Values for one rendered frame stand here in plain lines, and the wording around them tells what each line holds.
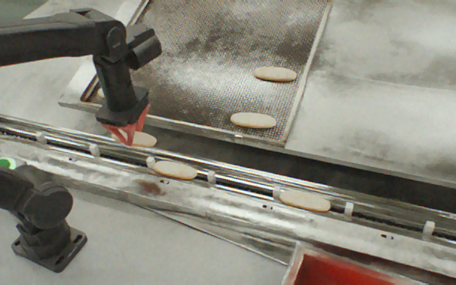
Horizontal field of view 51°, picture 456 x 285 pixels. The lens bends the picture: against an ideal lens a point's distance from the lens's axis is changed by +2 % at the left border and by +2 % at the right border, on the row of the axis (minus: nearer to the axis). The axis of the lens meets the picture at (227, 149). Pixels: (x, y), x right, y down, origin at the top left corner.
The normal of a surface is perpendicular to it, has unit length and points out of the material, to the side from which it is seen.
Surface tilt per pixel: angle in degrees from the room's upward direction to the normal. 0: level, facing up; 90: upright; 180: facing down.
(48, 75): 0
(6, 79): 0
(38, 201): 90
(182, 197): 0
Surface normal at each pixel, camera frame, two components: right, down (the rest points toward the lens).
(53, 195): 0.76, 0.43
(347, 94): -0.12, -0.57
